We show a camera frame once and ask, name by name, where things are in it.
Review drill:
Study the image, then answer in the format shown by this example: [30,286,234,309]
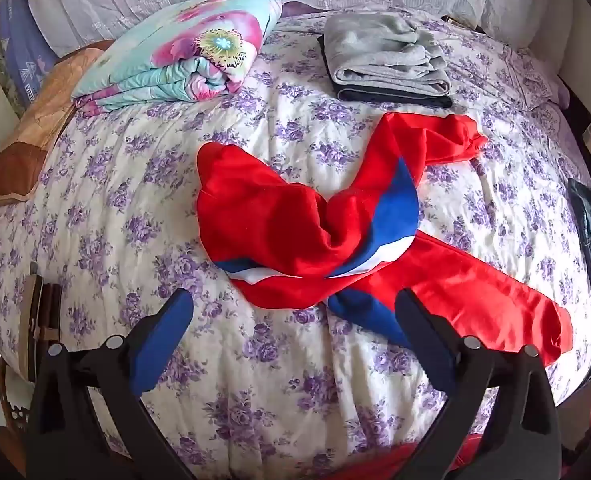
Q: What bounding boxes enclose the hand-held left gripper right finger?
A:
[392,287,563,480]

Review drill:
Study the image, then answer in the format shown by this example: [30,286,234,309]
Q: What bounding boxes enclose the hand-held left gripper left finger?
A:
[25,288,197,480]

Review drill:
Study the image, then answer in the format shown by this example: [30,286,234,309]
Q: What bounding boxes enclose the red pants with blue stripe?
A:
[196,113,575,368]

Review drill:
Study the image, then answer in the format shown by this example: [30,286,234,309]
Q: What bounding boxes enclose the wooden furniture piece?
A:
[0,275,63,431]

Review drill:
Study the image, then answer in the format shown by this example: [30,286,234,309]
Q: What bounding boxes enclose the red cloth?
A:
[335,435,481,480]

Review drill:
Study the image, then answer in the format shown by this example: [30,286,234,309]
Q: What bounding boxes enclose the purple floral bedspread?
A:
[0,10,591,480]

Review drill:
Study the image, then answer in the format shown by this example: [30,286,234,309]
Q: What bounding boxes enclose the folded dark garment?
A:
[318,35,453,109]

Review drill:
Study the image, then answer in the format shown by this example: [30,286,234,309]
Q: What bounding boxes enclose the brown pillow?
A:
[0,40,118,206]

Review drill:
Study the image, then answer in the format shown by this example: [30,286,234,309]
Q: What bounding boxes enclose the folded grey garment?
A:
[323,14,452,98]

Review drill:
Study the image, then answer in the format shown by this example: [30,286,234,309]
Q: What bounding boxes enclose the folded teal floral blanket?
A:
[70,0,283,120]

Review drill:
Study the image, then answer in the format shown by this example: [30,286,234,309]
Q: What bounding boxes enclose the blue patterned cloth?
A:
[0,0,58,106]

